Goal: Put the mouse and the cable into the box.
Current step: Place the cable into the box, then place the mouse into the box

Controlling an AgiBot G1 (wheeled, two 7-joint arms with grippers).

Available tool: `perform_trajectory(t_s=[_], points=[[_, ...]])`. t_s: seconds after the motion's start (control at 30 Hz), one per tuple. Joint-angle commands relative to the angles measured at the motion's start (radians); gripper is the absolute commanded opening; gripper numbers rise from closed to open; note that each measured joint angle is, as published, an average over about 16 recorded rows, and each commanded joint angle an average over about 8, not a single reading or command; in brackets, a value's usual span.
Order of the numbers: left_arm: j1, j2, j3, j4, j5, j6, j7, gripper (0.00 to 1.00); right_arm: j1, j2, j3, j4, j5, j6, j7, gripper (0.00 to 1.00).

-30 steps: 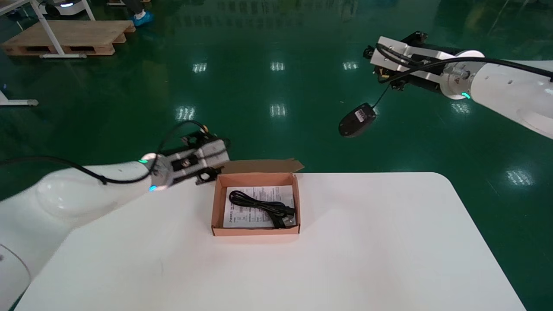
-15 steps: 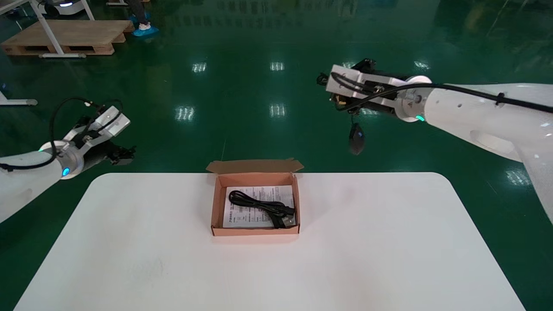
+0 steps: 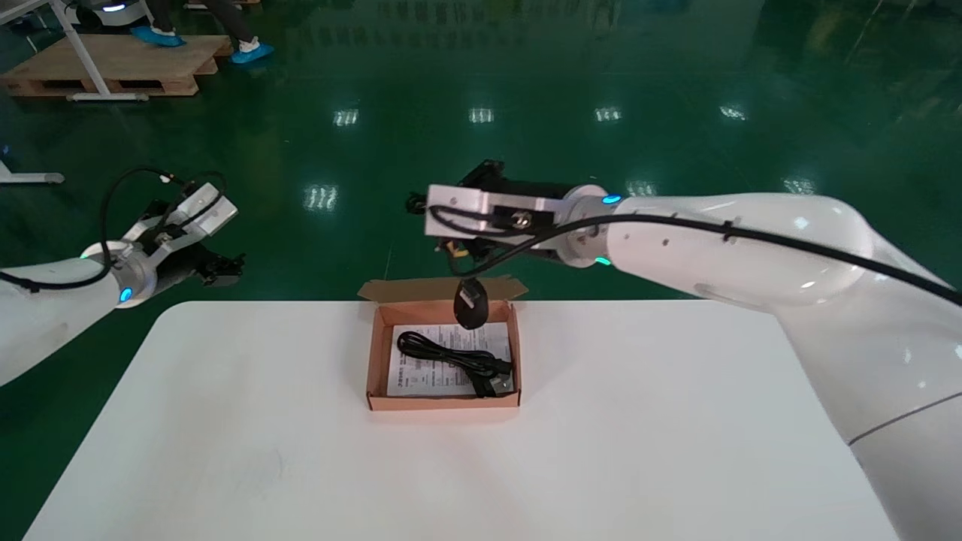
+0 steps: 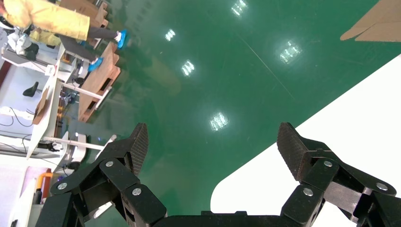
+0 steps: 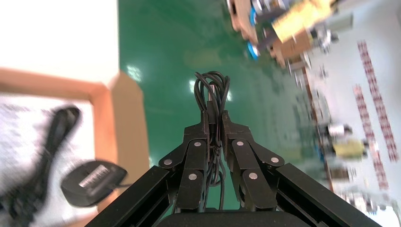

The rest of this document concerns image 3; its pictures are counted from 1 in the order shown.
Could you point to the black cloth-covered right gripper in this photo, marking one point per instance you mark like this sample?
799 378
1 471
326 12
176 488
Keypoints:
488 174

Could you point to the black cloth-covered left gripper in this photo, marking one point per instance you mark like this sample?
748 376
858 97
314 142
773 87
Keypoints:
188 263

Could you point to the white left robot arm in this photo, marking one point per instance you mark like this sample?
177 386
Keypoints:
45 323

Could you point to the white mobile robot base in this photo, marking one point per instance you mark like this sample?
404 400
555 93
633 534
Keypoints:
113 9

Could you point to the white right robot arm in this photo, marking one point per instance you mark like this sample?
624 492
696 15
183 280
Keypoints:
751 267

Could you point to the brown cardboard storage box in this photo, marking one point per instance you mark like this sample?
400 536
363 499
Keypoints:
443 290

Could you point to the white printed instruction sheet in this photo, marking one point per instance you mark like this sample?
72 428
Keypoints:
412 380

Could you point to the white metal table foot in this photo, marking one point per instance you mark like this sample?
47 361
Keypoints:
30 179

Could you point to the blue shoe cover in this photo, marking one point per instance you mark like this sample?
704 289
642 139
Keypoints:
158 37
252 52

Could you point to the large wooden pallet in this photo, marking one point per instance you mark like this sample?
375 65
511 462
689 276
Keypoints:
128 64

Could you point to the dark trouser leg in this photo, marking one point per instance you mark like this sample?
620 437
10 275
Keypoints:
161 11
225 19

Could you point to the small wooden pallet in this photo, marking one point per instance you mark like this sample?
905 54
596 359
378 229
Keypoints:
197 4

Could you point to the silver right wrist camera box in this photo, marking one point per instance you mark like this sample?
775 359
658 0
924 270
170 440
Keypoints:
466 201

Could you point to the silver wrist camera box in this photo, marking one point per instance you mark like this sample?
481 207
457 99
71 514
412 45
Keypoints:
210 214
466 201

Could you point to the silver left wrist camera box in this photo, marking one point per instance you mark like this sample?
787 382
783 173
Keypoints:
210 214

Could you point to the white metal table frame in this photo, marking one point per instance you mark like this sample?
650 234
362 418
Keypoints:
105 97

